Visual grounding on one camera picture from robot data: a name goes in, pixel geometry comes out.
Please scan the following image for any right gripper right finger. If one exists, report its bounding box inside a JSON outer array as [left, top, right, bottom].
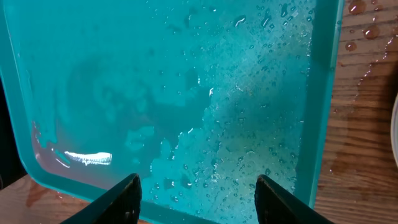
[[254, 174, 333, 224]]

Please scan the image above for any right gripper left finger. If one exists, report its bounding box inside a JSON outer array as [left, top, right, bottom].
[[62, 174, 142, 224]]

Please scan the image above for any white plate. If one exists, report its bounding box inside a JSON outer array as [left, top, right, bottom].
[[391, 95, 398, 165]]

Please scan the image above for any teal plastic tray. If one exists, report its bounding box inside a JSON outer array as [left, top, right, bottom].
[[1, 0, 344, 223]]

